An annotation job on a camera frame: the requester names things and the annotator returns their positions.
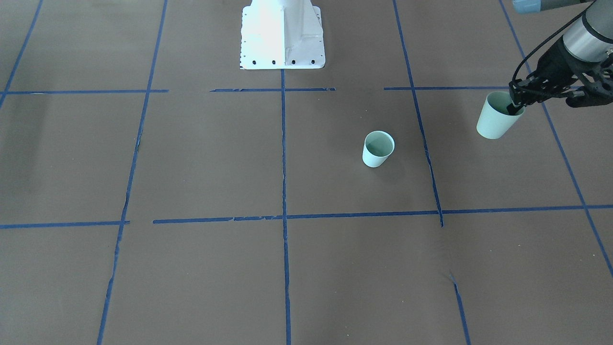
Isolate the brown paper table cover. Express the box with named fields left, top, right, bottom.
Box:
left=1, top=0, right=612, bottom=345

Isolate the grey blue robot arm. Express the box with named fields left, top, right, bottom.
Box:
left=506, top=0, right=612, bottom=116

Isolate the mint green cup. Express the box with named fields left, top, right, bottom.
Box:
left=477, top=91, right=525, bottom=139
left=362, top=130, right=396, bottom=168

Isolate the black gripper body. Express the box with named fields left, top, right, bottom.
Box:
left=509, top=38, right=595, bottom=104

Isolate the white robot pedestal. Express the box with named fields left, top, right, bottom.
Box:
left=239, top=0, right=326, bottom=70

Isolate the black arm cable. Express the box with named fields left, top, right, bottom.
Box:
left=511, top=5, right=597, bottom=96

